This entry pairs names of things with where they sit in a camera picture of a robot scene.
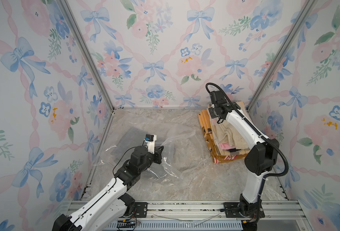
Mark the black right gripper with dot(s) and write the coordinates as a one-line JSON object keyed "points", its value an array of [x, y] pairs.
{"points": [[212, 110]]}

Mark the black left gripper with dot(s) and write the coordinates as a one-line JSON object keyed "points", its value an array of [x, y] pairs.
{"points": [[157, 154]]}

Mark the orange cartoon print blanket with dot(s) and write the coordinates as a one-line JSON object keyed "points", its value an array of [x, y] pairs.
{"points": [[217, 156]]}

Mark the grey fleece blanket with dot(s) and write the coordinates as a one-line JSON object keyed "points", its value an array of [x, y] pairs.
{"points": [[134, 137]]}

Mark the cream fleece blanket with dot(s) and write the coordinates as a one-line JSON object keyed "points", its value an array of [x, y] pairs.
{"points": [[228, 133]]}

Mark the yellow grey checked blanket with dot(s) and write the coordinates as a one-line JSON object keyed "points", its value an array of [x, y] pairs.
{"points": [[224, 142]]}

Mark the pink fleece blanket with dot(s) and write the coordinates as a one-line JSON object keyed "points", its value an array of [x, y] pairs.
{"points": [[223, 145]]}

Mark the clear plastic vacuum bag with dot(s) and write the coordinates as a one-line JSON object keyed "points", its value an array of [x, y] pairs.
{"points": [[184, 132]]}

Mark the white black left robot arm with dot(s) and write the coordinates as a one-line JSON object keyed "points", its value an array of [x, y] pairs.
{"points": [[113, 201]]}

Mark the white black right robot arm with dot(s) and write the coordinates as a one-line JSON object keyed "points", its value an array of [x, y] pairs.
{"points": [[259, 161]]}

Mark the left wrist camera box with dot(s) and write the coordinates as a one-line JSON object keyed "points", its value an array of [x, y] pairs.
{"points": [[149, 141]]}

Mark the left floor aluminium rail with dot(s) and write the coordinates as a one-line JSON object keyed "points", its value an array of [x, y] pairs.
{"points": [[95, 164]]}

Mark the left rear aluminium corner post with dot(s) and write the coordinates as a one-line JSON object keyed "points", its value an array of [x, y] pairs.
{"points": [[71, 21]]}

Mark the aluminium corner post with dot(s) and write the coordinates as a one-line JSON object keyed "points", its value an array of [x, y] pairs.
{"points": [[71, 21], [301, 18]]}

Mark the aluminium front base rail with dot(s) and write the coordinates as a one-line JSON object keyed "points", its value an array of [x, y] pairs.
{"points": [[183, 216]]}

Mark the right rear aluminium corner post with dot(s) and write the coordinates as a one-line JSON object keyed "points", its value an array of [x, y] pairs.
{"points": [[301, 18]]}

